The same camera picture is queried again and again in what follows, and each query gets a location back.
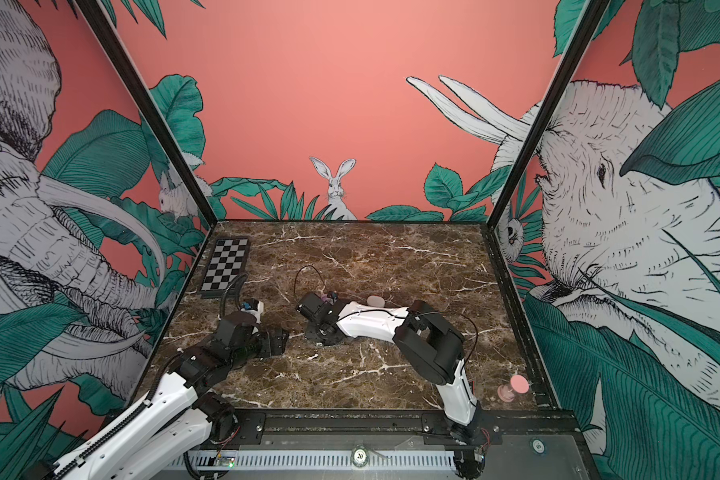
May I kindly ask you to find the purple earbuds charging case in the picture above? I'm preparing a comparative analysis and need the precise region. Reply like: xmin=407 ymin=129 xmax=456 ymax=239
xmin=320 ymin=292 xmax=338 ymax=305

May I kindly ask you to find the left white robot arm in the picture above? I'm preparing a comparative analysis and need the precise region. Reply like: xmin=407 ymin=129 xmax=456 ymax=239
xmin=22 ymin=310 xmax=289 ymax=479

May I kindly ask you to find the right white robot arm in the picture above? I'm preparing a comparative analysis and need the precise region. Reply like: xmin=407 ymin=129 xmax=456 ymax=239
xmin=297 ymin=292 xmax=481 ymax=445

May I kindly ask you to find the white earbuds charging case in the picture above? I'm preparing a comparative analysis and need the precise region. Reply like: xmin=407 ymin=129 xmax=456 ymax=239
xmin=367 ymin=295 xmax=385 ymax=308

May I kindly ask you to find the pink open round case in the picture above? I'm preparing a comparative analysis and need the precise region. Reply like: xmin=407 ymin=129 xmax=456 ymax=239
xmin=497 ymin=374 xmax=530 ymax=403

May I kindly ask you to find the black white checkerboard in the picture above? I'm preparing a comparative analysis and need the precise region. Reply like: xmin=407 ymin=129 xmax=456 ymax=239
xmin=199 ymin=236 xmax=251 ymax=298

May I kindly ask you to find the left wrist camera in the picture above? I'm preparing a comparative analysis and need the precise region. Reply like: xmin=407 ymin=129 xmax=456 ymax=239
xmin=241 ymin=299 xmax=264 ymax=321

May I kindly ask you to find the black corrugated cable conduit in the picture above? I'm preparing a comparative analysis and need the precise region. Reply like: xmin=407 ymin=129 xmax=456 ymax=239
xmin=53 ymin=401 xmax=151 ymax=480

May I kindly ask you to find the white slotted cable duct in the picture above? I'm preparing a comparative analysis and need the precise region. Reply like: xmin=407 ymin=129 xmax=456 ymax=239
xmin=188 ymin=450 xmax=456 ymax=472

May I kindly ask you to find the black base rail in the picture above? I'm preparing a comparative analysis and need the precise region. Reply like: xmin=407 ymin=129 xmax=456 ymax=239
xmin=225 ymin=408 xmax=586 ymax=448

